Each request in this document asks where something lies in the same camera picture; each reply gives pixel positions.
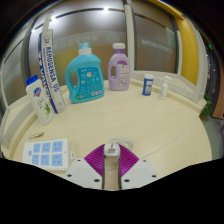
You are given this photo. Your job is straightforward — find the purple detergent bottle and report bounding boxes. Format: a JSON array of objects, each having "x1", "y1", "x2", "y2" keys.
[{"x1": 106, "y1": 42, "x2": 132, "y2": 92}]

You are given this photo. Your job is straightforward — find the small blue white bottle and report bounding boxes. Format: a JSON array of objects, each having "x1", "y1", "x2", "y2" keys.
[{"x1": 141, "y1": 73, "x2": 155, "y2": 97}]

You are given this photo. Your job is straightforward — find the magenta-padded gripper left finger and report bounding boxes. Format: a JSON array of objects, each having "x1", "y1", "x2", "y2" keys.
[{"x1": 63, "y1": 143, "x2": 107, "y2": 191}]

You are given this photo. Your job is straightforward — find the small white spray bottle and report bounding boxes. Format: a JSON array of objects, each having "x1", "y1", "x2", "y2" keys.
[{"x1": 158, "y1": 75, "x2": 173, "y2": 101}]

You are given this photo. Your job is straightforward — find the teal detergent bottle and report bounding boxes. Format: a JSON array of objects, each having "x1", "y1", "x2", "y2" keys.
[{"x1": 64, "y1": 42, "x2": 106, "y2": 105}]

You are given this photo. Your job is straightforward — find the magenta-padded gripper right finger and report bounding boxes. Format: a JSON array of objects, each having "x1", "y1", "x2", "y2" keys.
[{"x1": 117, "y1": 143, "x2": 161, "y2": 191}]

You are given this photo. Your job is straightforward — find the white bottle blue cap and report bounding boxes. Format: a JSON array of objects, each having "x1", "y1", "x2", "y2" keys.
[{"x1": 25, "y1": 74, "x2": 56, "y2": 127}]

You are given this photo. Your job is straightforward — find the white power strip blue sockets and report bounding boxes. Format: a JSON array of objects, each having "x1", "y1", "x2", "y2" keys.
[{"x1": 21, "y1": 137, "x2": 76, "y2": 172}]

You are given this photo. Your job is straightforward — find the white charger block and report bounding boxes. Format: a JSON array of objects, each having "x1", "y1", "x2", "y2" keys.
[{"x1": 103, "y1": 142, "x2": 121, "y2": 171}]

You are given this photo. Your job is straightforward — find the blue white shuttlecock tube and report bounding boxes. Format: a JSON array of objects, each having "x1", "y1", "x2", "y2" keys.
[{"x1": 37, "y1": 28, "x2": 68, "y2": 115}]

